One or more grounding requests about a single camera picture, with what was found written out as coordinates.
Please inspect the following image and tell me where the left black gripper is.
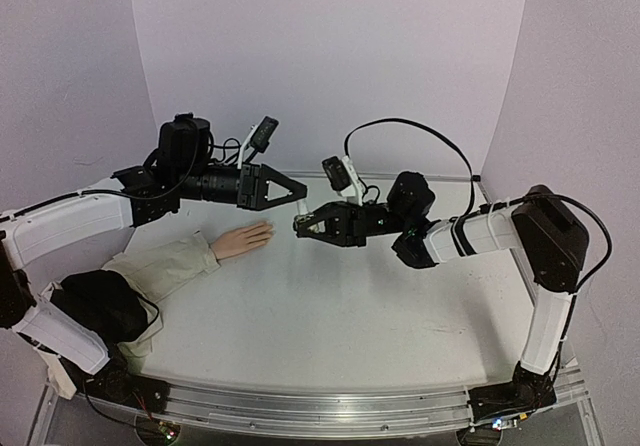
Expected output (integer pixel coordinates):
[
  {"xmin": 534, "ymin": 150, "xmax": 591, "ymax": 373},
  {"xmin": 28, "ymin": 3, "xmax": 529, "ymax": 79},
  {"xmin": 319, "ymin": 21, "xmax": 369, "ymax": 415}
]
[{"xmin": 179, "ymin": 161, "xmax": 311, "ymax": 211}]

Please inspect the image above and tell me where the white nail polish bottle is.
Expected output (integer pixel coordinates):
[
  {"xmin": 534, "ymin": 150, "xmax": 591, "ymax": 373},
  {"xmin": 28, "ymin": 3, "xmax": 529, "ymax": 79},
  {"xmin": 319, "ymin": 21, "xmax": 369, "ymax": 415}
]
[{"xmin": 296, "ymin": 199, "xmax": 309, "ymax": 221}]

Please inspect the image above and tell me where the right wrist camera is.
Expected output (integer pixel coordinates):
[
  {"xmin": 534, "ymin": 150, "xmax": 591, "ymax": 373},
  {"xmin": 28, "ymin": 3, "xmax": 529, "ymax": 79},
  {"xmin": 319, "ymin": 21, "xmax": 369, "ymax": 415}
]
[{"xmin": 322, "ymin": 155, "xmax": 367, "ymax": 206}]

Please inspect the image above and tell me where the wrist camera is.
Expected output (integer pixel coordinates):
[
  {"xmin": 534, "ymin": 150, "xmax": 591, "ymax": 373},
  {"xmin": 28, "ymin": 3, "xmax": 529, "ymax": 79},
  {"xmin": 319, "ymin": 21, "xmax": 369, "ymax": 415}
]
[
  {"xmin": 236, "ymin": 116, "xmax": 279, "ymax": 169},
  {"xmin": 322, "ymin": 155, "xmax": 367, "ymax": 206}
]

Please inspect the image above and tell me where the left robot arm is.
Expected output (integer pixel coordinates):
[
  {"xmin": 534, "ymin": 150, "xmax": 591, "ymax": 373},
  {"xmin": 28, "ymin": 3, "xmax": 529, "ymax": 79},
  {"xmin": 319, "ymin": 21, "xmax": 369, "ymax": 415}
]
[{"xmin": 1, "ymin": 113, "xmax": 307, "ymax": 403}]

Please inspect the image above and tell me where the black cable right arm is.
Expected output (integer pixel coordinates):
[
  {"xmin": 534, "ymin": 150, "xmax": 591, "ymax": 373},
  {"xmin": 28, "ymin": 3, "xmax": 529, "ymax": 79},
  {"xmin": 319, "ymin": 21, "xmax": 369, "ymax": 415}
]
[{"xmin": 343, "ymin": 118, "xmax": 614, "ymax": 295}]

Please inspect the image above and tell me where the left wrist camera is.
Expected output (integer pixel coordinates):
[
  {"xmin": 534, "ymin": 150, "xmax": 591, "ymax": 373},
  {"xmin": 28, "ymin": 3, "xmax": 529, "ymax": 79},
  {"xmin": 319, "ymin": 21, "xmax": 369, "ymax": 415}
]
[{"xmin": 236, "ymin": 116, "xmax": 279, "ymax": 169}]

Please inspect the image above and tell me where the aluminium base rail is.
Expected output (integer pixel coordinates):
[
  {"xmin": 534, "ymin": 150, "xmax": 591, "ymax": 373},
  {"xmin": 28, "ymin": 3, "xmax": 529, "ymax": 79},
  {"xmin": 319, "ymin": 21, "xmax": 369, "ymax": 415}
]
[{"xmin": 29, "ymin": 365, "xmax": 601, "ymax": 446}]

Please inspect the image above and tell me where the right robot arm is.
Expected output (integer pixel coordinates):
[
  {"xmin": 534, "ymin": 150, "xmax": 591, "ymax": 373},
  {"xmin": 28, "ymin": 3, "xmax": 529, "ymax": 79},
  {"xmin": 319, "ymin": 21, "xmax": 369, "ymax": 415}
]
[{"xmin": 293, "ymin": 172, "xmax": 589, "ymax": 389}]

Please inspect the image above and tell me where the beige sleeve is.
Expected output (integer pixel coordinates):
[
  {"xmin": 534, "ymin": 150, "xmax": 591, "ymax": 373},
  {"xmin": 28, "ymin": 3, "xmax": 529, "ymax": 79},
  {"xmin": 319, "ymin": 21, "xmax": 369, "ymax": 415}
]
[{"xmin": 29, "ymin": 230, "xmax": 222, "ymax": 367}]

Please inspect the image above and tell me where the aluminium back table rail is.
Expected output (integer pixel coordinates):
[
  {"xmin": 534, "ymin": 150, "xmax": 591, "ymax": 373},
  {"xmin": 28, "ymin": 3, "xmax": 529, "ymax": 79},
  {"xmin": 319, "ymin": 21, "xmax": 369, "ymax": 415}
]
[{"xmin": 281, "ymin": 170, "xmax": 481, "ymax": 183}]

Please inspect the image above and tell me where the mannequin hand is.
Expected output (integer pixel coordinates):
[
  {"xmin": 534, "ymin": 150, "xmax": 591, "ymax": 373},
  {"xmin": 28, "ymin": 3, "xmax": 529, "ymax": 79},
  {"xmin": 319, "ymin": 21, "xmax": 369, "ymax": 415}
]
[{"xmin": 210, "ymin": 221, "xmax": 274, "ymax": 261}]

